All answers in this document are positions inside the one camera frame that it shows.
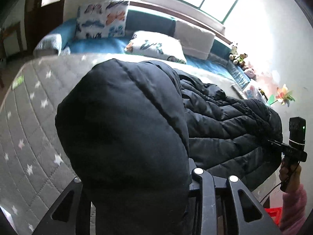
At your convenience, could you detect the black puffer down jacket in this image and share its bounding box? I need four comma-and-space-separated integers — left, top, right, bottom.
55, 59, 283, 234

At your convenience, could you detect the pink sleeve right forearm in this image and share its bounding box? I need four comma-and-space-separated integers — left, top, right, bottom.
279, 184, 307, 235

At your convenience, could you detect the person's right hand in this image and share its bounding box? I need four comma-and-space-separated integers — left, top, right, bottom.
279, 158, 301, 194

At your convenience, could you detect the grey quilted star mattress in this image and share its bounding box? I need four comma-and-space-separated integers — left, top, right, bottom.
0, 53, 277, 235

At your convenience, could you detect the red plastic stool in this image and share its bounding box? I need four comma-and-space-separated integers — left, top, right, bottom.
265, 207, 282, 226

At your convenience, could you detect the pink plush toy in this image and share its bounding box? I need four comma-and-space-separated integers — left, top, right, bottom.
244, 67, 256, 80

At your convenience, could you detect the brown bear plush toy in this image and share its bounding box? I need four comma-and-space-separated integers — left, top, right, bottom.
233, 53, 248, 67

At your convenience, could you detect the white cow plush toy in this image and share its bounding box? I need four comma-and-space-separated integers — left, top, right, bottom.
229, 43, 238, 61

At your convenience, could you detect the white rectangular cushion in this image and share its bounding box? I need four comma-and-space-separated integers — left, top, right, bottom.
174, 20, 215, 60

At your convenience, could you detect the green mattress label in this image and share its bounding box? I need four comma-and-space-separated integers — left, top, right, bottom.
12, 74, 24, 90

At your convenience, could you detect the grey patterned folded blanket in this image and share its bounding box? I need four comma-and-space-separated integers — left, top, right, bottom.
33, 33, 62, 58

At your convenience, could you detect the blue padded bed surround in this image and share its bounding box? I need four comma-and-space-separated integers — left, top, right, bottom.
33, 3, 250, 88

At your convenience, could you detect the flat butterfly print pillow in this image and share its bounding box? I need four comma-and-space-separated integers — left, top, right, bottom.
124, 31, 187, 64

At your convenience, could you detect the upright butterfly print pillow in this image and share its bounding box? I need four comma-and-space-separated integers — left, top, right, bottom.
75, 0, 130, 39

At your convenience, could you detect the dark wooden door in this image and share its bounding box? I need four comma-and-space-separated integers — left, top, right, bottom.
24, 0, 65, 54

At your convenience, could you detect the black cable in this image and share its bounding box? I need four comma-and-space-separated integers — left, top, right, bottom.
259, 182, 283, 205

